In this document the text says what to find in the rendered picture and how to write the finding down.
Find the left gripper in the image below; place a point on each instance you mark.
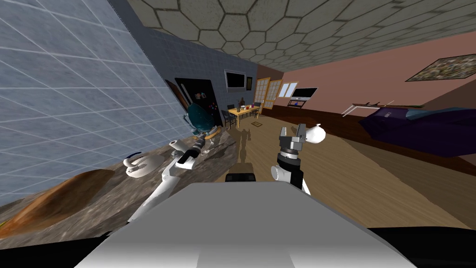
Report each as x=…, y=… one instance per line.
x=202, y=142

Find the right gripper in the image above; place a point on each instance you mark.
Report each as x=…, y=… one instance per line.
x=292, y=144

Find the white rounded object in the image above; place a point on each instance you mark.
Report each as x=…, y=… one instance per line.
x=316, y=134

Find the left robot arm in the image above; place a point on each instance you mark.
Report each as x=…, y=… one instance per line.
x=167, y=182

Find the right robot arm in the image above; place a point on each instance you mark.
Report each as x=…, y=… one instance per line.
x=288, y=169

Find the orange curved object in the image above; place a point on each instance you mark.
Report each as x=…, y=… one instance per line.
x=212, y=133

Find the teal rounded vessel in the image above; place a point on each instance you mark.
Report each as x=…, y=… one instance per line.
x=200, y=117

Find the small brown floor mat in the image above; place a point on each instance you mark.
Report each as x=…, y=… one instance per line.
x=256, y=124

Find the dark dining chair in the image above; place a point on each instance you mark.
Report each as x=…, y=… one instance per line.
x=228, y=117

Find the black television on stand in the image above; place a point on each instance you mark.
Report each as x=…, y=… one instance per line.
x=303, y=93

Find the bright window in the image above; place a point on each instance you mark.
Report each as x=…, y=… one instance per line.
x=288, y=89

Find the wooden glazed double door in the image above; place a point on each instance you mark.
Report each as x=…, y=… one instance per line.
x=266, y=93

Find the black fridge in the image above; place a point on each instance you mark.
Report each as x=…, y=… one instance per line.
x=202, y=95

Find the yellow dining table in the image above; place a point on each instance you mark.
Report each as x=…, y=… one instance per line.
x=243, y=111

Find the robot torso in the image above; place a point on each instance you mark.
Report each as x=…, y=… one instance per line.
x=241, y=223

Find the dark purple sofa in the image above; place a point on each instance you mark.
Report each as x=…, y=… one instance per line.
x=420, y=130

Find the brown oval bread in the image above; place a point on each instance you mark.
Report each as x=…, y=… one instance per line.
x=55, y=201

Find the small dark wall picture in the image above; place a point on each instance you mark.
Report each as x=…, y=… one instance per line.
x=249, y=83

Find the black wall television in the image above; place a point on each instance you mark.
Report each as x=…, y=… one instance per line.
x=235, y=80

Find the large mottled wall picture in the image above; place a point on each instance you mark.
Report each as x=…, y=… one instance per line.
x=444, y=69

